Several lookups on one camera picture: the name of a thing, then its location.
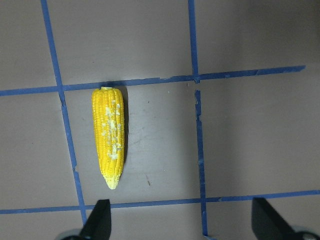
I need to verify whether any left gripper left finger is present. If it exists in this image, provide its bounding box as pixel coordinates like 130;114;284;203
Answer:
79;199;112;240

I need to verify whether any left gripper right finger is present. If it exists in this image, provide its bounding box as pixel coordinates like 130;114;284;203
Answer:
251;197;303;240

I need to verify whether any yellow corn cob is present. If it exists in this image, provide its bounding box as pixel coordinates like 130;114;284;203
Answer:
91;87;125;190

